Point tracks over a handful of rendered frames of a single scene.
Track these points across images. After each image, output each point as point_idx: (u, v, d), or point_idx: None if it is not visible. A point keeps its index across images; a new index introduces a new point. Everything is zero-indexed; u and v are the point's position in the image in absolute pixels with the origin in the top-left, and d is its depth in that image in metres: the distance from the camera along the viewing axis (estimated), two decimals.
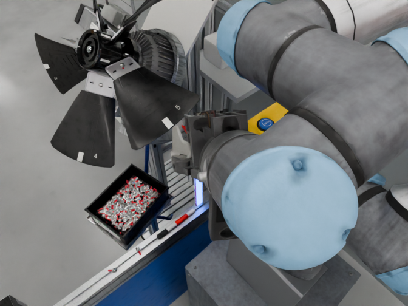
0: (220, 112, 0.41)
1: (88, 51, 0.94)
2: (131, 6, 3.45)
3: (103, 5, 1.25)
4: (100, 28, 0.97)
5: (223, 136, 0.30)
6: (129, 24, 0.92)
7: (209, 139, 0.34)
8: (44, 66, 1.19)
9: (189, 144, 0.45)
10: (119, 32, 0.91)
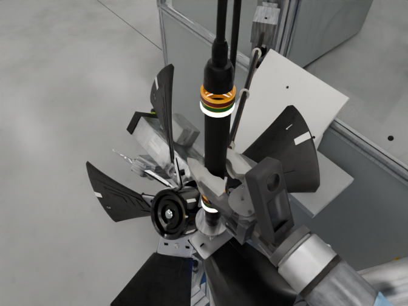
0: None
1: (168, 217, 0.75)
2: (152, 42, 3.25)
3: None
4: (180, 183, 0.77)
5: None
6: None
7: None
8: (95, 193, 0.99)
9: None
10: None
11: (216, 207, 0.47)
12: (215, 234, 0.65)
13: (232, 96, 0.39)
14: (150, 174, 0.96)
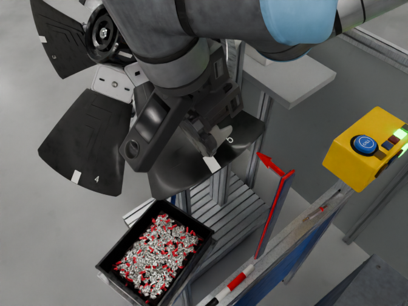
0: None
1: (102, 36, 0.63)
2: None
3: None
4: None
5: None
6: None
7: None
8: (40, 39, 0.87)
9: None
10: None
11: (212, 146, 0.44)
12: None
13: None
14: None
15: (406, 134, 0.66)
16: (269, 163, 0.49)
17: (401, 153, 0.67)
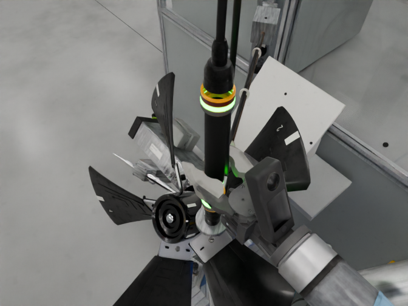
0: None
1: (167, 219, 0.77)
2: (152, 44, 3.27)
3: None
4: None
5: None
6: None
7: None
8: (156, 85, 0.86)
9: None
10: (198, 255, 0.75)
11: (217, 210, 0.47)
12: (215, 233, 0.65)
13: (232, 95, 0.39)
14: (151, 178, 0.98)
15: None
16: None
17: None
